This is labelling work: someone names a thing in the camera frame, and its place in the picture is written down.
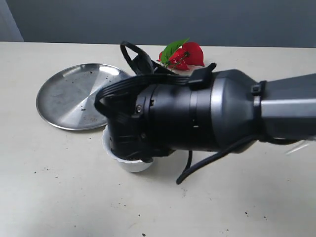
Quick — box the red artificial anthurium flower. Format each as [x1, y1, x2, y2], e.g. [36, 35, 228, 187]
[157, 38, 204, 71]

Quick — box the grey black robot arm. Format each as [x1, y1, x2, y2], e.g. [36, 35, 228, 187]
[94, 69, 316, 160]

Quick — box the white scalloped flower pot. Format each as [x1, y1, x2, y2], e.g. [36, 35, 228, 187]
[102, 125, 154, 173]

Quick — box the round stainless steel plate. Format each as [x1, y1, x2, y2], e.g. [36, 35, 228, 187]
[36, 63, 129, 131]

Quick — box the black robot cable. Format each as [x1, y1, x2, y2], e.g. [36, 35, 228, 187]
[95, 40, 297, 185]

